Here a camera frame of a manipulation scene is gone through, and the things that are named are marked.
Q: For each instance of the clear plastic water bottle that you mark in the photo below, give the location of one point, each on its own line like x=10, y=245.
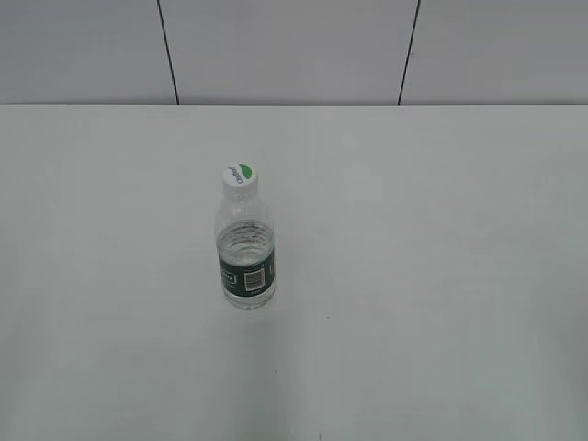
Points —
x=245, y=243

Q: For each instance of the white green bottle cap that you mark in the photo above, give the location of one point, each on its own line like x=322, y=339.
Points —
x=239, y=180

